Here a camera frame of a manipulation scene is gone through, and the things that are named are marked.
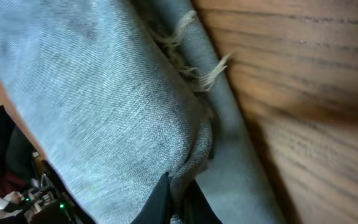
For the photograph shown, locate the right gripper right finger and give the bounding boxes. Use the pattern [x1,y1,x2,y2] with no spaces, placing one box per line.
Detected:
[183,180,222,224]

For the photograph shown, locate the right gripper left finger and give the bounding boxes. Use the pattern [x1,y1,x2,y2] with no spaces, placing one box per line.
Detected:
[132,172,172,224]

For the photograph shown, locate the light blue denim jeans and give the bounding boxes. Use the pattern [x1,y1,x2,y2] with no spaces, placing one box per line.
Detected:
[0,0,284,223]

